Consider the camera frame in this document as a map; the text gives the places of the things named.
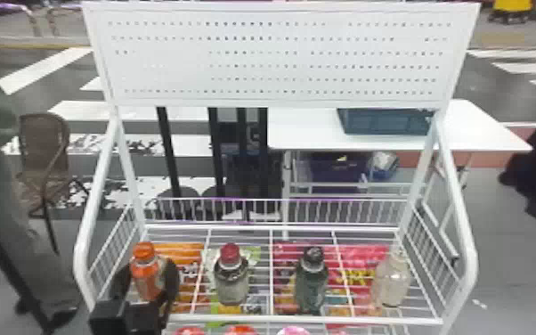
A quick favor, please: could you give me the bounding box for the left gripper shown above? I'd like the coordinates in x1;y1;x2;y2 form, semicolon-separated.
108;258;182;335

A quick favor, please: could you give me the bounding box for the orange bottle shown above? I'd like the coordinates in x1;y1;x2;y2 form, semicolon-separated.
129;241;167;303

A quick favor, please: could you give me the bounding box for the orange snack packet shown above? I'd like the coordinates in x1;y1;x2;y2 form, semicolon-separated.
154;241;207;315

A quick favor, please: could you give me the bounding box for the grey bottle with red cap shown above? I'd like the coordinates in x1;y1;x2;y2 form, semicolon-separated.
213;242;251;306

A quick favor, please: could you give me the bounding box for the pink cap bottle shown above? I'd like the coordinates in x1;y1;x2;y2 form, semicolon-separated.
276;325;313;335

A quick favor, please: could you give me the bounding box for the dark green bottle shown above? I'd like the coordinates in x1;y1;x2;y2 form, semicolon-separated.
294;245;330;315

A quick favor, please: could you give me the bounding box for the brown chair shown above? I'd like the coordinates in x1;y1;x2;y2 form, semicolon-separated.
16;111;91;257

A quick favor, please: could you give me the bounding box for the purple crate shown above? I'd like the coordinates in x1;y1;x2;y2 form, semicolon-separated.
309;151;373;194

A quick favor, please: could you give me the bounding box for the white side table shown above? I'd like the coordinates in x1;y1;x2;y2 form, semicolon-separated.
266;98;534;263

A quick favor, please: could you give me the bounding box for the clear bottle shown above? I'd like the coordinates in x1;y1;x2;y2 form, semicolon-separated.
370;249;412;308

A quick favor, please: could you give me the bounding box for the blue basket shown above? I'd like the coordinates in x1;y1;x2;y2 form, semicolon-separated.
336;108;436;137

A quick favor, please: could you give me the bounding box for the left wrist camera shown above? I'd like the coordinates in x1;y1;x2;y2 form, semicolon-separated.
87;298;127;335

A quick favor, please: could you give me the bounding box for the white wire rack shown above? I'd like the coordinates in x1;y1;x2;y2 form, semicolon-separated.
72;0;483;335

